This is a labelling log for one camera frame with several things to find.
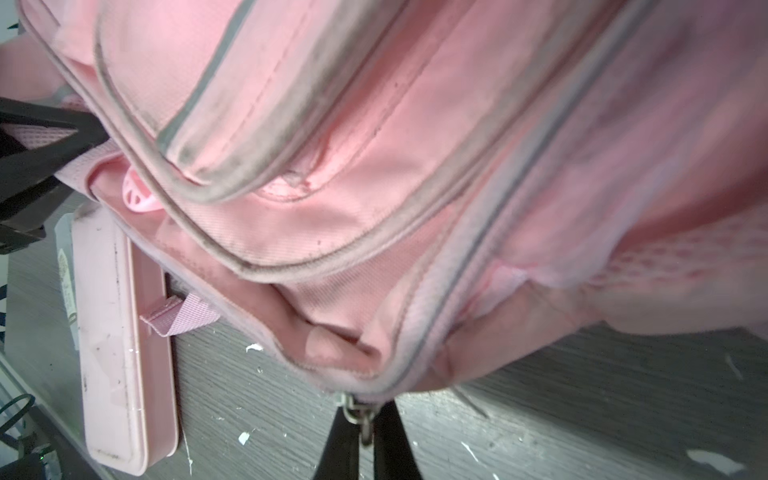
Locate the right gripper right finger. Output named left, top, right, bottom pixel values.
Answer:
left=373, top=401, right=423, bottom=480

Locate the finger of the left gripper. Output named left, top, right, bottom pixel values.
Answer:
left=1, top=97, right=109, bottom=180
left=1, top=177, right=73, bottom=255

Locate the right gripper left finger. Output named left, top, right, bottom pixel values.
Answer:
left=313, top=407, right=360, bottom=480

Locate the pink student backpack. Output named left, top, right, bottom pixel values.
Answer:
left=1, top=1, right=767, bottom=402

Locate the clear plastic small case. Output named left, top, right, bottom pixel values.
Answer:
left=55, top=213, right=79, bottom=351

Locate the pink pencil case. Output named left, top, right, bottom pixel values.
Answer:
left=72, top=202, right=179, bottom=476

